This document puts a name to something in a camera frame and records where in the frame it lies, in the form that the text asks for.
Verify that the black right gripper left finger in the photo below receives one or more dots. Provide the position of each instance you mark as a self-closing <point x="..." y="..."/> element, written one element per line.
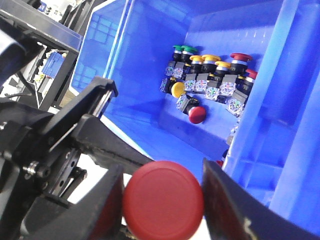
<point x="97" y="216"/>

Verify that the red mushroom push button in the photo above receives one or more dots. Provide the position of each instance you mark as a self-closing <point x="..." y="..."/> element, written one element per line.
<point x="163" y="201"/>

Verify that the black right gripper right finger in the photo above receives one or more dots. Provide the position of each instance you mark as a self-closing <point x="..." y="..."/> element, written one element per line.
<point x="233" y="214"/>

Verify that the red push button upright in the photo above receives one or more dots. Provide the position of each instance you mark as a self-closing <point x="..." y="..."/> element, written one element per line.
<point x="238" y="66"/>

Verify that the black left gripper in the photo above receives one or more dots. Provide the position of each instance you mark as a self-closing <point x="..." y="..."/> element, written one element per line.
<point x="39" y="150"/>

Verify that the black metal frame cart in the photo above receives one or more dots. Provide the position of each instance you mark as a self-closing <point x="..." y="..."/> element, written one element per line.
<point x="28" y="39"/>

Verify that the red push button small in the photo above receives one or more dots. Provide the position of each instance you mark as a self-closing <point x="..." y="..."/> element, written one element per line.
<point x="244" y="84"/>

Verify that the yellow push button lying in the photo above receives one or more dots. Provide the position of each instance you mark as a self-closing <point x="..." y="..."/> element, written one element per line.
<point x="170" y="85"/>

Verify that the red push button lying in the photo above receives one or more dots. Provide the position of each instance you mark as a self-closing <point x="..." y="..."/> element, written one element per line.
<point x="191" y="107"/>

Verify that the yellow push button upright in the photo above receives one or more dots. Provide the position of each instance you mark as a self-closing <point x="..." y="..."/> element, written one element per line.
<point x="195" y="69"/>

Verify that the green push button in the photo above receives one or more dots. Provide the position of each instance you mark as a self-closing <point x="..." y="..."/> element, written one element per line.
<point x="183" y="66"/>
<point x="176" y="57"/>

